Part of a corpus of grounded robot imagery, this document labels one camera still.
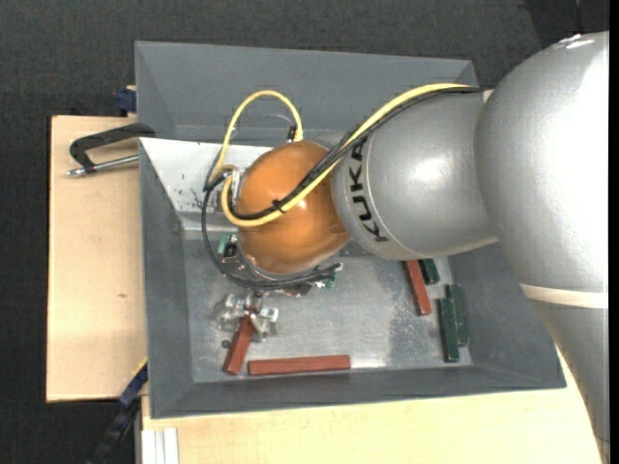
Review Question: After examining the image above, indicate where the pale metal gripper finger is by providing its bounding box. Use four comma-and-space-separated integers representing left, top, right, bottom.
250, 305, 280, 342
213, 293, 252, 333

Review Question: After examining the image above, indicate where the red-brown block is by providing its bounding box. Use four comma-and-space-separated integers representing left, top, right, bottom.
221, 314, 255, 376
401, 258, 433, 317
247, 354, 352, 377

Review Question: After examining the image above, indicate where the grey metal bin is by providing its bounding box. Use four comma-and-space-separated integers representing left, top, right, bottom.
133, 40, 568, 420

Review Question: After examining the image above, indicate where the pale wood flat board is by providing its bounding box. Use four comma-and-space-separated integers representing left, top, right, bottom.
45, 115, 149, 403

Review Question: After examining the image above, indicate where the dark green flat block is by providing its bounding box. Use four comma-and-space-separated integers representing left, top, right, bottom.
445, 282, 470, 348
436, 298, 460, 363
418, 257, 441, 286

